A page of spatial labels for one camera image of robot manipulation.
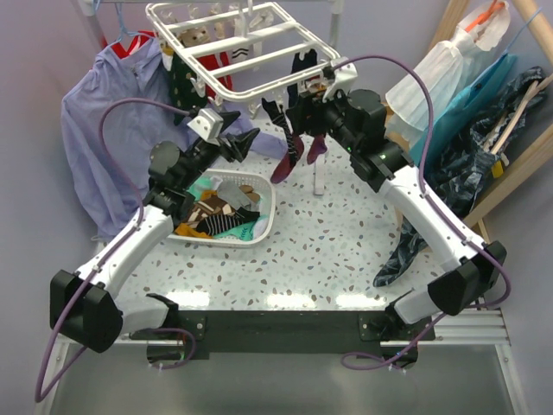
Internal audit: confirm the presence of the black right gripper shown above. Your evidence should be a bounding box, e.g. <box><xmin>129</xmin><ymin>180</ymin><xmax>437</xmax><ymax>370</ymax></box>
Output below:
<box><xmin>285</xmin><ymin>82</ymin><xmax>359</xmax><ymax>155</ymax></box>

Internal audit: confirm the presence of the white clip sock hanger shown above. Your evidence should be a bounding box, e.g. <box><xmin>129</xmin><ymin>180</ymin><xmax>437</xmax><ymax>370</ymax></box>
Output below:
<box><xmin>145</xmin><ymin>1</ymin><xmax>340</xmax><ymax>118</ymax></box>

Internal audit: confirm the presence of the black white striped sock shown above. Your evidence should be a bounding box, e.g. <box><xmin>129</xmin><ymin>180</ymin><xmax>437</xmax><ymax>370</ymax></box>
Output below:
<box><xmin>196</xmin><ymin>208</ymin><xmax>260</xmax><ymax>236</ymax></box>

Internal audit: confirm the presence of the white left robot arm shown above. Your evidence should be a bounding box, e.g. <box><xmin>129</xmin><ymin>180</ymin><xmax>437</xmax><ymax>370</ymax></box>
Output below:
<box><xmin>49</xmin><ymin>110</ymin><xmax>260</xmax><ymax>353</ymax></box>

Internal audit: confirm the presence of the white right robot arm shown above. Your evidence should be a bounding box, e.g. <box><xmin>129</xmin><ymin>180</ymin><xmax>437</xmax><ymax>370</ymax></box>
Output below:
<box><xmin>287</xmin><ymin>90</ymin><xmax>506</xmax><ymax>340</ymax></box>

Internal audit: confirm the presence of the maroon orange-cuff sock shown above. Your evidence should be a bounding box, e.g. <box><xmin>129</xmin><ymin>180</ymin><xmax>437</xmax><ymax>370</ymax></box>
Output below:
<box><xmin>270</xmin><ymin>143</ymin><xmax>304</xmax><ymax>184</ymax></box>

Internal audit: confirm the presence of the navy patterned hanging sock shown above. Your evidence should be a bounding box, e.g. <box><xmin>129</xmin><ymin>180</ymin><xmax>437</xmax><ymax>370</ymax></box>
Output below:
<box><xmin>287</xmin><ymin>48</ymin><xmax>318</xmax><ymax>107</ymax></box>

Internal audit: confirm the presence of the dark green dotted sock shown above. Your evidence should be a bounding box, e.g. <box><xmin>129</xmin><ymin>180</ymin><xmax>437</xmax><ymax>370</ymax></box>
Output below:
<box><xmin>162</xmin><ymin>47</ymin><xmax>207</xmax><ymax>112</ymax></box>

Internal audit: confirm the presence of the tan brown sock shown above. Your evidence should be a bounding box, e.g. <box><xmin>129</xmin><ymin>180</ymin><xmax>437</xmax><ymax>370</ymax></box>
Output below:
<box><xmin>239</xmin><ymin>185</ymin><xmax>261</xmax><ymax>203</ymax></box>

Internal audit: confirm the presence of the grey sock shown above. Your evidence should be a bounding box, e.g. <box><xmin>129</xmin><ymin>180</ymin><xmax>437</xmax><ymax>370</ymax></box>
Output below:
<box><xmin>217</xmin><ymin>181</ymin><xmax>258</xmax><ymax>210</ymax></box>

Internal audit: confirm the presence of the red hanging sock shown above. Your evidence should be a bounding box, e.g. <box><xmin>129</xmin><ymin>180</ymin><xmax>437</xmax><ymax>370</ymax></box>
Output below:
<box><xmin>198</xmin><ymin>52</ymin><xmax>233</xmax><ymax>90</ymax></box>

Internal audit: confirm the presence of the white black-striped hanging sock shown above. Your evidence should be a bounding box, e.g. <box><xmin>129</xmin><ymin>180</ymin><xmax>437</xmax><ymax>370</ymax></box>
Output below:
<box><xmin>231</xmin><ymin>45</ymin><xmax>254</xmax><ymax>63</ymax></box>

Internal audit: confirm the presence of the brown patterned sock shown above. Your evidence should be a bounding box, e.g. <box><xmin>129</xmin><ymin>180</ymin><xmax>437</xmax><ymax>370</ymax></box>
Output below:
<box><xmin>184</xmin><ymin>190</ymin><xmax>235</xmax><ymax>227</ymax></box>

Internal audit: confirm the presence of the white perforated laundry basket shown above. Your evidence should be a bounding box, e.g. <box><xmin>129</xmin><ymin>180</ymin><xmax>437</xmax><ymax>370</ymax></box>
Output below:
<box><xmin>170</xmin><ymin>169</ymin><xmax>276</xmax><ymax>247</ymax></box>

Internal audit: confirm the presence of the mint green sock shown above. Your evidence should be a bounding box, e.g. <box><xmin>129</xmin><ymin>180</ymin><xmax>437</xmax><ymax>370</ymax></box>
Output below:
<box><xmin>209</xmin><ymin>181</ymin><xmax>263</xmax><ymax>241</ymax></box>

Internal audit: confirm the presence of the mustard yellow sock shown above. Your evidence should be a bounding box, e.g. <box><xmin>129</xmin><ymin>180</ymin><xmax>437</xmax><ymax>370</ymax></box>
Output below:
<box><xmin>174</xmin><ymin>223</ymin><xmax>213</xmax><ymax>239</ymax></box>

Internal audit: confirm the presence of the lavender hanging shirt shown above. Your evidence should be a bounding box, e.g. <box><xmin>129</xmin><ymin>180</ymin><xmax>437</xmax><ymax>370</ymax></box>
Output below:
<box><xmin>60</xmin><ymin>36</ymin><xmax>289</xmax><ymax>241</ymax></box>

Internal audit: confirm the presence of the red hanging garment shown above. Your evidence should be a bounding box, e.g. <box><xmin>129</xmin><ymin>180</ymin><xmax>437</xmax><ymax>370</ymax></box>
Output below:
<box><xmin>109</xmin><ymin>30</ymin><xmax>156</xmax><ymax>59</ymax></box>

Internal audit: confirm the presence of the teal hanging shirt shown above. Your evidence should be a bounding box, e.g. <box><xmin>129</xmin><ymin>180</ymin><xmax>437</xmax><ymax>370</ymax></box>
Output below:
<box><xmin>423</xmin><ymin>53</ymin><xmax>518</xmax><ymax>179</ymax></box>

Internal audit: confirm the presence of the dark blue patterned garment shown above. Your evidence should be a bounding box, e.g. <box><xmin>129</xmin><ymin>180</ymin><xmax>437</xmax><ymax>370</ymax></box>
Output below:
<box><xmin>373</xmin><ymin>66</ymin><xmax>547</xmax><ymax>287</ymax></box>

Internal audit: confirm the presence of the white pleated hanging garment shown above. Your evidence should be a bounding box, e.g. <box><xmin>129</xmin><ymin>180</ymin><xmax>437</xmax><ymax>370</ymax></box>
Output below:
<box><xmin>385</xmin><ymin>1</ymin><xmax>511</xmax><ymax>145</ymax></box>

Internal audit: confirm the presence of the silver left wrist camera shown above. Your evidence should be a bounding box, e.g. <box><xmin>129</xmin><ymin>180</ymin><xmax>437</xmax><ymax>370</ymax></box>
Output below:
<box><xmin>187</xmin><ymin>108</ymin><xmax>224</xmax><ymax>145</ymax></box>

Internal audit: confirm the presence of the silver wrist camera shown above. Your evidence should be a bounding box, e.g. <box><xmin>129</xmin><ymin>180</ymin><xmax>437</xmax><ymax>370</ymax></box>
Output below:
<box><xmin>322</xmin><ymin>63</ymin><xmax>358</xmax><ymax>97</ymax></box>
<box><xmin>187</xmin><ymin>108</ymin><xmax>224</xmax><ymax>145</ymax></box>

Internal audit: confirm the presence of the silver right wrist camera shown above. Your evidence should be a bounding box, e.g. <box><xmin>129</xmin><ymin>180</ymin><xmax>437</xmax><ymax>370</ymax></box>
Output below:
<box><xmin>322</xmin><ymin>63</ymin><xmax>358</xmax><ymax>97</ymax></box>

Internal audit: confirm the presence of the light blue wire hanger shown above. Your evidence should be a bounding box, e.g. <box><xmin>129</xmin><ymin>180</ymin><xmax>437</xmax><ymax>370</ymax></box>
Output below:
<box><xmin>92</xmin><ymin>1</ymin><xmax>151</xmax><ymax>46</ymax></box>

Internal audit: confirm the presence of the wooden clothes rack frame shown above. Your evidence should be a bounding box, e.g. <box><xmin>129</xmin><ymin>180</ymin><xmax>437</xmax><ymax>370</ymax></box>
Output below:
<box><xmin>428</xmin><ymin>1</ymin><xmax>552</xmax><ymax>240</ymax></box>

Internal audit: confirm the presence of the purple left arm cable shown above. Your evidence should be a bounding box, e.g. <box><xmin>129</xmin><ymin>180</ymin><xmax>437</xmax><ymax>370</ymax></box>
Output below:
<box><xmin>33</xmin><ymin>98</ymin><xmax>198</xmax><ymax>403</ymax></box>

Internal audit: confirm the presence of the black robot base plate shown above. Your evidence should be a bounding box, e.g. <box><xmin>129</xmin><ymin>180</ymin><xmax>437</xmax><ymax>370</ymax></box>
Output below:
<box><xmin>129</xmin><ymin>310</ymin><xmax>435</xmax><ymax>363</ymax></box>

